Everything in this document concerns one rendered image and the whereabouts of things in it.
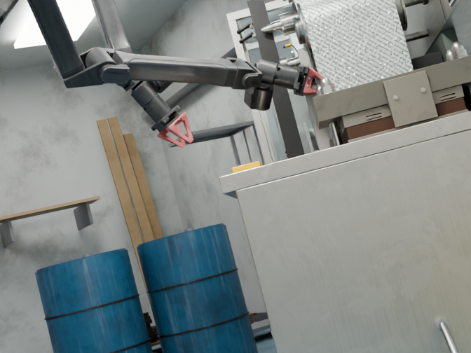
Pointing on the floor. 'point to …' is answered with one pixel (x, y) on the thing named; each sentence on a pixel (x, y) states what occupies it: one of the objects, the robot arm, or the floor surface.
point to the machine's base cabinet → (367, 251)
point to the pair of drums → (180, 337)
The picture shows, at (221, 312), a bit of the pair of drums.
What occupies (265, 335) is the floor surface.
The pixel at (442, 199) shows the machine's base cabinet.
